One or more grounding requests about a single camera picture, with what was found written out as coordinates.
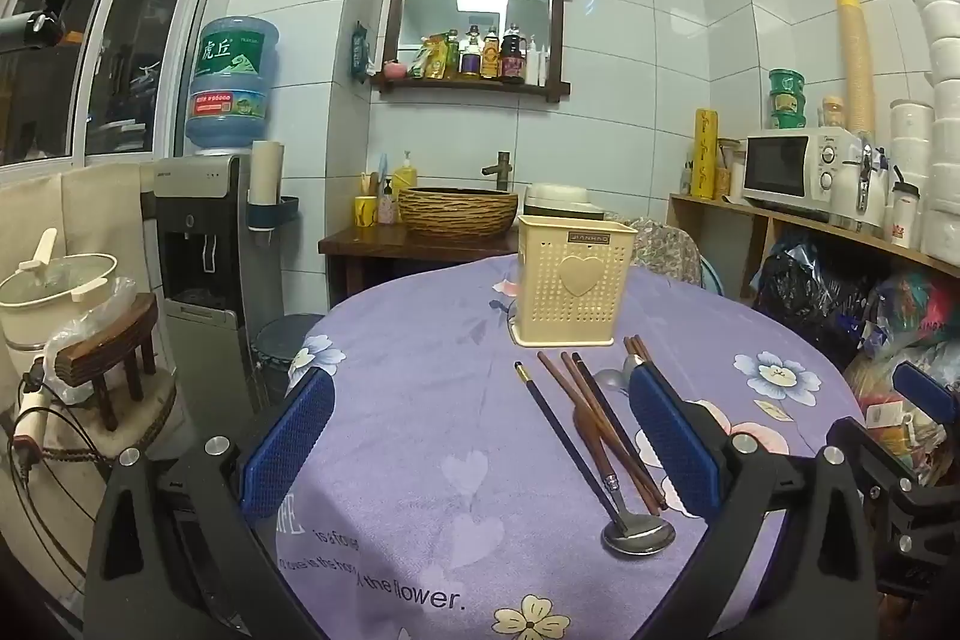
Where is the dark soy sauce bottle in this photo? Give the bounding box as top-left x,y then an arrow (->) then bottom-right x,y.
499,23 -> 526,84

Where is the sliding window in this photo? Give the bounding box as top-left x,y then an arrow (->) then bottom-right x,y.
0,0 -> 222,169

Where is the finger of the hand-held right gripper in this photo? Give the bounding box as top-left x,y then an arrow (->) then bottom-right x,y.
891,361 -> 960,423
825,419 -> 922,498

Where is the blue cup holder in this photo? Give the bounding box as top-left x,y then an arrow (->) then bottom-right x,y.
246,196 -> 299,234

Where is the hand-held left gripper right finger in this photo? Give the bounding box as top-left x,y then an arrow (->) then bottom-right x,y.
628,364 -> 878,640

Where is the grey water dispenser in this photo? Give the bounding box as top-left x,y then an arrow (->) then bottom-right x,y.
154,154 -> 256,386

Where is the dark round bin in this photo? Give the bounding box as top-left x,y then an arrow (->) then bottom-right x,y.
253,312 -> 325,408

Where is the beige cloth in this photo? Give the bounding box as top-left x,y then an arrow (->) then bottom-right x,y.
0,160 -> 158,311

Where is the woven wash basin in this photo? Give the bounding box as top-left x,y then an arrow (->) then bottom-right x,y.
397,187 -> 520,238

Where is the wooden shelf unit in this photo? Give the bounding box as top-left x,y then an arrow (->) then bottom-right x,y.
666,192 -> 960,311

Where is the brown wooden spoon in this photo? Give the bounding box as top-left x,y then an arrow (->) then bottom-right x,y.
572,404 -> 612,483

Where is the clear plastic bag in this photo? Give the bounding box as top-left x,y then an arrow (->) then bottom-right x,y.
43,278 -> 140,405

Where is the cream perforated utensil holder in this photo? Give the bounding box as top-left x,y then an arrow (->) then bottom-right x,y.
510,214 -> 638,348

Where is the round rattan stool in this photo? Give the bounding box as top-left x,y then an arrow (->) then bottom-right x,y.
0,374 -> 181,611

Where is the green packet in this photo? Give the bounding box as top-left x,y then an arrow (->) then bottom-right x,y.
349,21 -> 374,80

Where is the purple label bottle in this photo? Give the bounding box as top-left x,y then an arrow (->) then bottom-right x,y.
460,19 -> 483,80

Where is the white microwave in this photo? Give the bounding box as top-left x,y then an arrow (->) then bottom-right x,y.
741,128 -> 863,217

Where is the bronze faucet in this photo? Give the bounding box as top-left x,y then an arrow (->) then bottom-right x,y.
481,151 -> 518,193

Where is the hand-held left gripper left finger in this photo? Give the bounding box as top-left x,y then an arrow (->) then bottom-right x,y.
82,368 -> 336,640

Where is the cream brown rice cooker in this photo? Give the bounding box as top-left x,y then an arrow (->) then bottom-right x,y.
523,182 -> 607,223

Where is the purple floral tablecloth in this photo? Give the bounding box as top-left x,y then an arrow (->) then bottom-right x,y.
274,250 -> 867,640

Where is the white cup black lid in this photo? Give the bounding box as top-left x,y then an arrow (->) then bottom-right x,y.
891,166 -> 923,249

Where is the floral cloth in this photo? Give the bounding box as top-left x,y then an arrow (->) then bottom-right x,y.
628,218 -> 704,290

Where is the tall yellow box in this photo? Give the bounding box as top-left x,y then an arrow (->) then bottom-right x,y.
693,108 -> 721,200

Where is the dark wooden vanity table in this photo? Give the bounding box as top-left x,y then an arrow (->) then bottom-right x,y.
318,224 -> 526,319

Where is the beige paper cup tube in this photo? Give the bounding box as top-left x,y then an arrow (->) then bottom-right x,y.
249,140 -> 286,212

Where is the white kettle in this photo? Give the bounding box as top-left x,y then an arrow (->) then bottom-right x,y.
829,136 -> 891,230

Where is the white pot with lid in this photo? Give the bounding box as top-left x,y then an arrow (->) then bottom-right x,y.
0,227 -> 121,352

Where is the wooden framed mirror shelf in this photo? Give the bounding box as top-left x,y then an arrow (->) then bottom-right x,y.
371,0 -> 575,105

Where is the stack of beige paper cups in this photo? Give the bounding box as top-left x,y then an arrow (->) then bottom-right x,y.
832,0 -> 878,135

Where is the small wooden stool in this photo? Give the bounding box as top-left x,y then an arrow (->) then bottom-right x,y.
56,293 -> 160,432

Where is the black plastic bag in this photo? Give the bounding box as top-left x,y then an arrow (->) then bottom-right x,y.
752,233 -> 867,352

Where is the stack of white paper rolls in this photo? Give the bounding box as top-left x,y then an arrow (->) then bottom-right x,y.
889,0 -> 960,262

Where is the blue water jug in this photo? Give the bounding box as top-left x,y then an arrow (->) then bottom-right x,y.
184,15 -> 281,155

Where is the pile of colourful bags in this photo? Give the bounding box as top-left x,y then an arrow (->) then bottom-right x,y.
844,271 -> 960,487

